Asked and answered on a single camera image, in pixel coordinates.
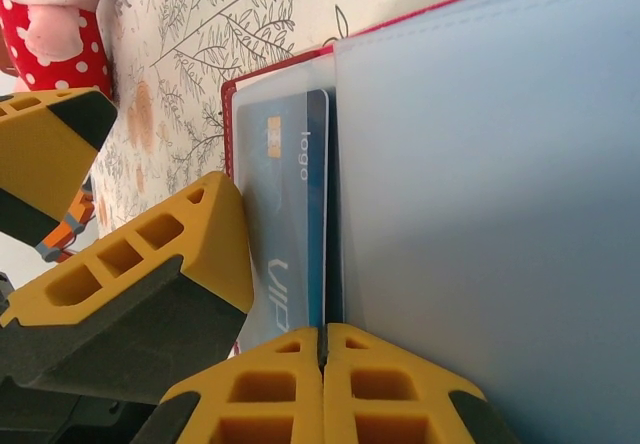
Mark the blue VIP credit card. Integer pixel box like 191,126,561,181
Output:
234,88,332,346

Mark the red card holder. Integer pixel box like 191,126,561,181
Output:
221,0,640,444

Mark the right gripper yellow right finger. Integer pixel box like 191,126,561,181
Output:
323,322,517,444

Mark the pink plush toy red dress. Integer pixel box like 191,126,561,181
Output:
0,0,114,100

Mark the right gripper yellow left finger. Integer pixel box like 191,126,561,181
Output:
129,325,325,444

